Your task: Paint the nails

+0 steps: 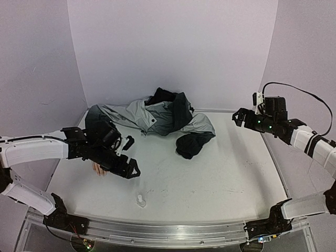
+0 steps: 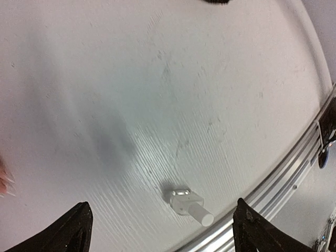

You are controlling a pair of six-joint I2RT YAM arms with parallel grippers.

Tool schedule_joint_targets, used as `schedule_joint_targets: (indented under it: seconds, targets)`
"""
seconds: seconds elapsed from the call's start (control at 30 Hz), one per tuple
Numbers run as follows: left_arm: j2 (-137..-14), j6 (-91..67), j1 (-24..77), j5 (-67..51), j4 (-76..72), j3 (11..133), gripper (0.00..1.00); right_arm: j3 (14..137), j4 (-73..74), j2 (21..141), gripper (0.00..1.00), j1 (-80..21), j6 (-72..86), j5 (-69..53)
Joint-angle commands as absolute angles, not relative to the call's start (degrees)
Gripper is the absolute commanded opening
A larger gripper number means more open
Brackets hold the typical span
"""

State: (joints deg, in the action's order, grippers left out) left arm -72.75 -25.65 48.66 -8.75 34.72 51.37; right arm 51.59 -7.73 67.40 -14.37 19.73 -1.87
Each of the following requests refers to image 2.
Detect clear nail polish bottle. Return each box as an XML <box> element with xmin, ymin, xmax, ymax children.
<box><xmin>164</xmin><ymin>188</ymin><xmax>204</xmax><ymax>216</ymax></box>

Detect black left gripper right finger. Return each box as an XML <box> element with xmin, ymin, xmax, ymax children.
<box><xmin>233</xmin><ymin>198</ymin><xmax>313</xmax><ymax>252</ymax></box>

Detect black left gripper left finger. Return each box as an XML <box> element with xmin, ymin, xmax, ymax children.
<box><xmin>7</xmin><ymin>202</ymin><xmax>93</xmax><ymax>252</ymax></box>

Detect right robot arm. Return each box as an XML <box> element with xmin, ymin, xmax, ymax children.
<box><xmin>318</xmin><ymin>94</ymin><xmax>335</xmax><ymax>169</ymax></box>

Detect white nail polish brush cap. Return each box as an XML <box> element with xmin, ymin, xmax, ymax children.
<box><xmin>188</xmin><ymin>203</ymin><xmax>214</xmax><ymax>227</ymax></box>

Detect mannequin hand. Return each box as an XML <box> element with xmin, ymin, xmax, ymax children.
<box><xmin>0</xmin><ymin>157</ymin><xmax>16</xmax><ymax>197</ymax></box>

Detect aluminium table front rail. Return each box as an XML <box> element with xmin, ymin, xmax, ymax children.
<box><xmin>167</xmin><ymin>86</ymin><xmax>336</xmax><ymax>252</ymax></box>

